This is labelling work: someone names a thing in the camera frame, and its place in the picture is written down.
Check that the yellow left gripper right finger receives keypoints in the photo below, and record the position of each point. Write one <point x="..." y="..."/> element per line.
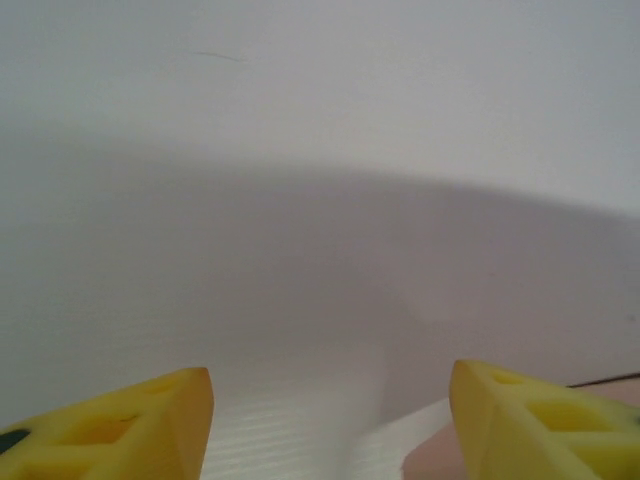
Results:
<point x="540" y="440"/>

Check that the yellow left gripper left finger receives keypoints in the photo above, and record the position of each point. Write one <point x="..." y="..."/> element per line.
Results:
<point x="100" y="440"/>

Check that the pink cardboard box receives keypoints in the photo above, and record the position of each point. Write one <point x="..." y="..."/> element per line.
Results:
<point x="435" y="457"/>

